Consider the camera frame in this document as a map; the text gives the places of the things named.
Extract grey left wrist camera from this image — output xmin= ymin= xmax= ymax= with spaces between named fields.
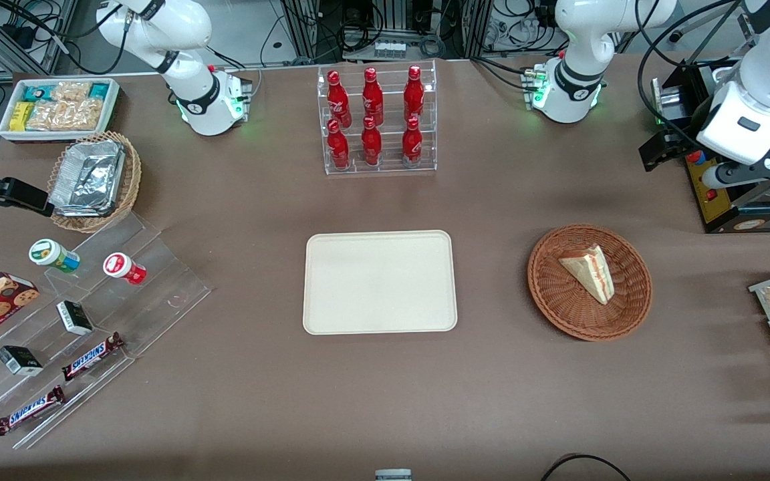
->
xmin=701 ymin=155 xmax=770 ymax=192

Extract clear acrylic bottle rack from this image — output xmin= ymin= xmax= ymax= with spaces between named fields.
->
xmin=317 ymin=59 xmax=438 ymax=176

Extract small black carton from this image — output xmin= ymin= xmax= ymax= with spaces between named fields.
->
xmin=56 ymin=301 xmax=94 ymax=337
xmin=0 ymin=345 xmax=44 ymax=377

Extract triangular sandwich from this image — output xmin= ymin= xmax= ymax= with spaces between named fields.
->
xmin=559 ymin=245 xmax=617 ymax=305

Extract large clear cracker bag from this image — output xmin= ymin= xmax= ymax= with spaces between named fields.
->
xmin=27 ymin=99 xmax=104 ymax=132

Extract green lid snack cup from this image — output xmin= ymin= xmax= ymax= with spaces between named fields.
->
xmin=29 ymin=238 xmax=82 ymax=274

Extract small clear cracker bag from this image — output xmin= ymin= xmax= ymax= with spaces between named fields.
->
xmin=51 ymin=81 xmax=92 ymax=102

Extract tan wicker basket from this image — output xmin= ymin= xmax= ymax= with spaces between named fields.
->
xmin=47 ymin=131 xmax=142 ymax=234

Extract stacked aluminium foil trays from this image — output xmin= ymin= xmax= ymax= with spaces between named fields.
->
xmin=49 ymin=140 xmax=126 ymax=218

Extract clear acrylic step shelf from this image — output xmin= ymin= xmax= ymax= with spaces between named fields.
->
xmin=0 ymin=212 xmax=213 ymax=450

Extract yellow snack packet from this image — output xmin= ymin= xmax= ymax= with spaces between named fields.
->
xmin=9 ymin=102 xmax=35 ymax=132

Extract cream rectangular serving tray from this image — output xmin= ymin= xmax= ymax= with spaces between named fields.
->
xmin=303 ymin=230 xmax=459 ymax=335

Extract black cable loop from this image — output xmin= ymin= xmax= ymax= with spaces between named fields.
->
xmin=539 ymin=454 xmax=634 ymax=481

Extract snickers chocolate bar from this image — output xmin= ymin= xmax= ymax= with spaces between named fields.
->
xmin=61 ymin=331 xmax=126 ymax=382
xmin=0 ymin=385 xmax=67 ymax=437

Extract black hot food warmer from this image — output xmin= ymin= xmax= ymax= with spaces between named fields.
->
xmin=651 ymin=57 xmax=770 ymax=234

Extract red cola bottle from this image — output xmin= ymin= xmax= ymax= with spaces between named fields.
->
xmin=326 ymin=119 xmax=351 ymax=170
xmin=362 ymin=67 xmax=385 ymax=126
xmin=403 ymin=65 xmax=426 ymax=123
xmin=360 ymin=116 xmax=384 ymax=167
xmin=401 ymin=116 xmax=424 ymax=166
xmin=327 ymin=70 xmax=353 ymax=128

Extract red lid snack cup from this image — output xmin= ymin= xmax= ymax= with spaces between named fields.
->
xmin=103 ymin=253 xmax=148 ymax=286

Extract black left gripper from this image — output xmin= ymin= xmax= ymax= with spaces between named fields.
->
xmin=639 ymin=107 xmax=715 ymax=172

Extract round brown wicker basket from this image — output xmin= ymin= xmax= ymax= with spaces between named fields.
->
xmin=527 ymin=224 xmax=654 ymax=342

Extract white snack bin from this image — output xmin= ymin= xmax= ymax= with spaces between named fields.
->
xmin=0 ymin=77 xmax=121 ymax=144

